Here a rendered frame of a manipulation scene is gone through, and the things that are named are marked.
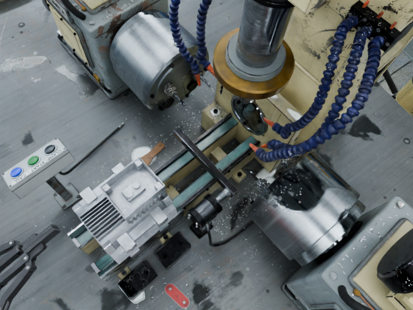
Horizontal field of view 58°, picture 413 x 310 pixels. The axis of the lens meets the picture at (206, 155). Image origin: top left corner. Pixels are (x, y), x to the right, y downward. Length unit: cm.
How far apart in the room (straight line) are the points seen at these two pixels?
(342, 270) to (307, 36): 56
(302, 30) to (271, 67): 22
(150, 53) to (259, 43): 41
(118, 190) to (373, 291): 62
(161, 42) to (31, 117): 60
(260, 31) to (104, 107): 82
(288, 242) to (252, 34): 50
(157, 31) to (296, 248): 69
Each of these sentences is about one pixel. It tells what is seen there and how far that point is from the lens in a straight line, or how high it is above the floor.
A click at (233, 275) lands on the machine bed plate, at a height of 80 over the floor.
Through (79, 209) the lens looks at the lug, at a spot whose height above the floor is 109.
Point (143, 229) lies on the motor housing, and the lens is 96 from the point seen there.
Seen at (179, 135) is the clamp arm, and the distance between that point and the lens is 108.
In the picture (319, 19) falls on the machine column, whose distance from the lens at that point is 95.
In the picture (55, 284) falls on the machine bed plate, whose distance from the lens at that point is 126.
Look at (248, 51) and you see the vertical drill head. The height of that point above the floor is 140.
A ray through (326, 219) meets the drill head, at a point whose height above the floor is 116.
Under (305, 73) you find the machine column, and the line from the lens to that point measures 106.
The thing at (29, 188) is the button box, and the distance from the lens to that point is 108.
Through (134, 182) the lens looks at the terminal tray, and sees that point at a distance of 92.
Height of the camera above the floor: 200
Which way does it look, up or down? 67 degrees down
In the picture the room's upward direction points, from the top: 8 degrees clockwise
